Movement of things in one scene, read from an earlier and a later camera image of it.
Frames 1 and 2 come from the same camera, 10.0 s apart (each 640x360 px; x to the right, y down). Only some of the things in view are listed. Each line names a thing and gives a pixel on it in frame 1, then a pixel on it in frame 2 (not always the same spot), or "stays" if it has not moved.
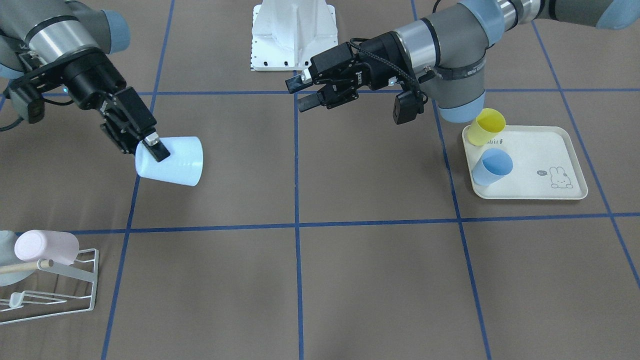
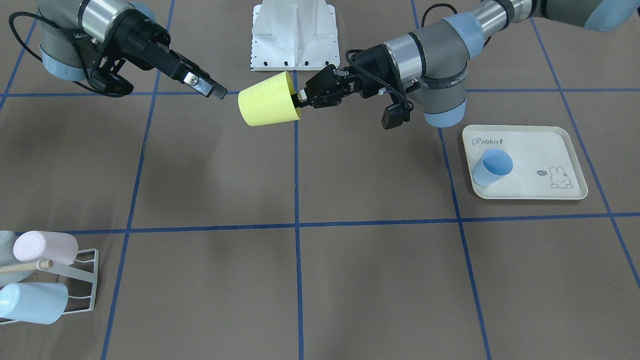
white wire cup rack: [26, 305] stays
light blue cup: [184, 166] to [39, 302]
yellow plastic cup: [488, 123] to [269, 101]
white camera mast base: [287, 34] stays
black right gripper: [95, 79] to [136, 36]
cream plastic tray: [549, 162] stays
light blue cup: [495, 164] stays
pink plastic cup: [62, 247] stays
